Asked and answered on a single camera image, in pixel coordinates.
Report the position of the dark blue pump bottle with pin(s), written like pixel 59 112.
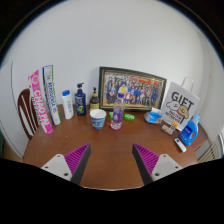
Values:
pixel 80 103

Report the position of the blue patterned paper cup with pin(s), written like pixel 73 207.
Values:
pixel 98 120

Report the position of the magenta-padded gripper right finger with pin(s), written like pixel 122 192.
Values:
pixel 146 160

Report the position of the white bottle blue cap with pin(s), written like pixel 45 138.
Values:
pixel 68 106

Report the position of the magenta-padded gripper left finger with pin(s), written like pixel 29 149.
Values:
pixel 76 160

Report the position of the small patterned flat box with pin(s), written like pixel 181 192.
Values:
pixel 167 129

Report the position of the blue detergent bottle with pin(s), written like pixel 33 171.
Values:
pixel 189 133

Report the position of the small white remote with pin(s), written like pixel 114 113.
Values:
pixel 180 145

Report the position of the small colourful cube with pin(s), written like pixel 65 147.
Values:
pixel 174 126

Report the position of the white paper gift bag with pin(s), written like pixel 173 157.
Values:
pixel 181 103

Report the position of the brown wooden chair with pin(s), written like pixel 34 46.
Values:
pixel 25 113

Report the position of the small green packet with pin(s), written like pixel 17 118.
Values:
pixel 111 115
pixel 129 117

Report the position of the clear purple-label water bottle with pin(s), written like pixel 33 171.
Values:
pixel 117 115

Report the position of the brown yellow-label pump bottle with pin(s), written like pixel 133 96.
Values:
pixel 94 103

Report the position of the white radiator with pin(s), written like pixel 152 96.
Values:
pixel 208 153

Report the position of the framed group photo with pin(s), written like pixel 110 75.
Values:
pixel 133 88

